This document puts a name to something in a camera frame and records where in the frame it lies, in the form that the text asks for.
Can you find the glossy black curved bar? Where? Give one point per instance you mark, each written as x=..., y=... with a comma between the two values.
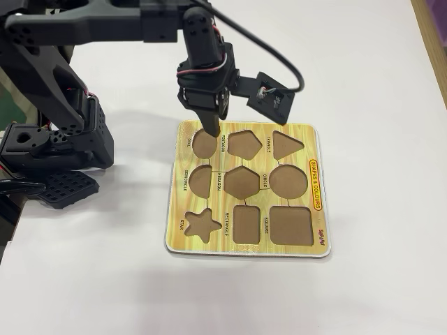
x=21, y=186

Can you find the black grid table clamp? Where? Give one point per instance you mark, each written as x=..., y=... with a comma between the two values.
x=66, y=190

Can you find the wooden shape puzzle board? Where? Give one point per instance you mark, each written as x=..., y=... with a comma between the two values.
x=314, y=139

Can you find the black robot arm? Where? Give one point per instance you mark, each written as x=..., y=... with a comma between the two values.
x=52, y=80

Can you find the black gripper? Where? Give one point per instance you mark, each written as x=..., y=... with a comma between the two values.
x=202, y=100

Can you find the green patterned cloth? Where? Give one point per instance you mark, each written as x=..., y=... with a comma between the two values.
x=10, y=101

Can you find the purple plastic object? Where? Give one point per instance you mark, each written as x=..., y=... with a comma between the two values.
x=443, y=21

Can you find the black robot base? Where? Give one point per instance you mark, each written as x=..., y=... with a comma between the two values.
x=35, y=146

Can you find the tan wooden edge strip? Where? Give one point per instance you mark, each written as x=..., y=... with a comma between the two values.
x=427, y=21

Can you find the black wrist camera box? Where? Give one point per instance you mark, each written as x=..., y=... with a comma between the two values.
x=272, y=101

